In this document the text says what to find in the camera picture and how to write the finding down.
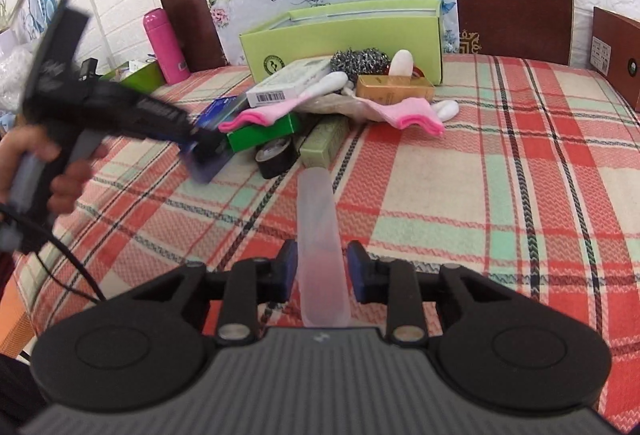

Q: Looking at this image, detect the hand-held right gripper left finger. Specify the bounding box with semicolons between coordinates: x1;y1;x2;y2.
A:
120;239;301;347

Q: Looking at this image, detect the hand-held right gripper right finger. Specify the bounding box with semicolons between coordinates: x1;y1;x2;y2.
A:
347;240;527;346

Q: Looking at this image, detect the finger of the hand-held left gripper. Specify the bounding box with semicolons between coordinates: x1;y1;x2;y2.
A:
187;124;236;166

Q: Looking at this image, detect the blue packet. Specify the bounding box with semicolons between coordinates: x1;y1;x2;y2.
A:
180;96;249;186

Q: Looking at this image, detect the translucent plastic tube case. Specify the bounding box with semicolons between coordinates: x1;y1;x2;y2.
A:
297;168;351;329

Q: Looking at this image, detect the small bright green box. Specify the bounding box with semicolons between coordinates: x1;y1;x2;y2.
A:
227;112;301;153

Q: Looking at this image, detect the white glove with pink cuff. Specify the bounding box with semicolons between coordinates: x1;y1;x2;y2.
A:
219;71;352;134
361;49;461;139

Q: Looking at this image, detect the white barcode box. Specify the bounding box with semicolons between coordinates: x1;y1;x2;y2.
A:
245;58;334;109

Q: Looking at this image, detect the large light green box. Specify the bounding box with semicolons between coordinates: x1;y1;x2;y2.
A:
238;0;445;87

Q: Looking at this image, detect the gold box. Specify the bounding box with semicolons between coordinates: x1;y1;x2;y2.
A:
356;74;437;102

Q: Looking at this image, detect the person's left hand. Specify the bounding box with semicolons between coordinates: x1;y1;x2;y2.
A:
0;122;109;217

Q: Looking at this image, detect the black device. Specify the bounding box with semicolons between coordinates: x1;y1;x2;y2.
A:
77;58;99;84

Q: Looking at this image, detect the open green box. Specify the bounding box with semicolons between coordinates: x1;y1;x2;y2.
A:
99;58;165;95

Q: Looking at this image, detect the black tape roll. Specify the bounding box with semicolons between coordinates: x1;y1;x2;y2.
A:
254;136;301;180

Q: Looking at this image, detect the pink thermos bottle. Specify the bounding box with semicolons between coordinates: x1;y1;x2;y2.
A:
143;8;191;86

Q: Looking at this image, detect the green soap bar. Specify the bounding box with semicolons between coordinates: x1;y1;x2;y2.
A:
298;115;351;169

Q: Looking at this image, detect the plaid blanket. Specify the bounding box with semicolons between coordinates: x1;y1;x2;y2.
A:
10;52;640;432

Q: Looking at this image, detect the brown cardboard box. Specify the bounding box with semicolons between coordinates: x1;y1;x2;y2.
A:
591;6;640;112

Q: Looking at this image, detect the black cable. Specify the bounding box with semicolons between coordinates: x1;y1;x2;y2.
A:
0;204;107;304

